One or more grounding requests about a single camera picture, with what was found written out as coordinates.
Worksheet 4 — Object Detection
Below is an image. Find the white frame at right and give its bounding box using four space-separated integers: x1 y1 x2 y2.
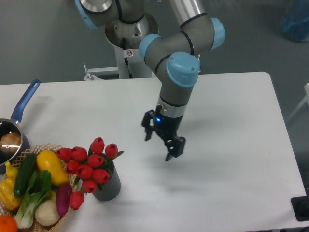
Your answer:
286 83 309 124

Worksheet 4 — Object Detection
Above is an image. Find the white onion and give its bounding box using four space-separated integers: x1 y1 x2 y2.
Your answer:
35 200 60 226

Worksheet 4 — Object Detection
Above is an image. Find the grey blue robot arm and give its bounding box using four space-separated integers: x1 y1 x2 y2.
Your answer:
75 0 225 160

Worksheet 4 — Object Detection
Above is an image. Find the red tulip bouquet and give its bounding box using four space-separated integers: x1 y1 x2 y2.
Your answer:
56 137 124 210

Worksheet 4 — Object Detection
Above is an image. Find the green bok choy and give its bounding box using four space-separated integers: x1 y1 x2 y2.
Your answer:
14 170 52 229

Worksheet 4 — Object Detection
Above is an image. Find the black device at table edge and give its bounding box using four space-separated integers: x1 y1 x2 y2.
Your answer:
291 196 309 221

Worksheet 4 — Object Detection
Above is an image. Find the yellow squash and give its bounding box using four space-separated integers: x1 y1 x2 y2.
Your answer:
36 150 69 187

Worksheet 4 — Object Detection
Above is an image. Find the dark grey ribbed vase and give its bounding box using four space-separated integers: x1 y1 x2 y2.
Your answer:
93 161 121 202

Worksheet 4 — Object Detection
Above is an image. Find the purple eggplant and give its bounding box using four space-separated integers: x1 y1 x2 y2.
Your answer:
56 183 72 216

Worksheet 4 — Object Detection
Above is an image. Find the woven wicker basket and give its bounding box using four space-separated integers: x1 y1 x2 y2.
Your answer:
0 144 76 232

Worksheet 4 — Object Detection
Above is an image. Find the orange fruit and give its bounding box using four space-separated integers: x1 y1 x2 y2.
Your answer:
0 215 18 232

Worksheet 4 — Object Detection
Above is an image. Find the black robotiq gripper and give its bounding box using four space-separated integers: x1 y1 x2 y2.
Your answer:
141 97 186 161

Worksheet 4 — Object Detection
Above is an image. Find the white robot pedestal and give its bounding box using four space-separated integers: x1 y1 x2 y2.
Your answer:
84 13 158 81

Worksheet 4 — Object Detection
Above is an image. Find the yellow bell pepper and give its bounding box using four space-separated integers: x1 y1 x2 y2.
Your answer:
0 161 22 210

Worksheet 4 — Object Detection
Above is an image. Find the blue plastic container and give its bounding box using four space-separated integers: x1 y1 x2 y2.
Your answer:
280 0 309 42

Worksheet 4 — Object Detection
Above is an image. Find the blue handled saucepan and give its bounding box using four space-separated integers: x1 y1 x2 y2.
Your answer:
0 79 41 174

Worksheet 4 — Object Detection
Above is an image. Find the green cucumber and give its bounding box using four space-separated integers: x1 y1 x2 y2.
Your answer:
13 153 37 198

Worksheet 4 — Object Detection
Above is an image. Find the browned bread in pan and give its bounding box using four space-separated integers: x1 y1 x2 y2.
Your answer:
0 132 21 153

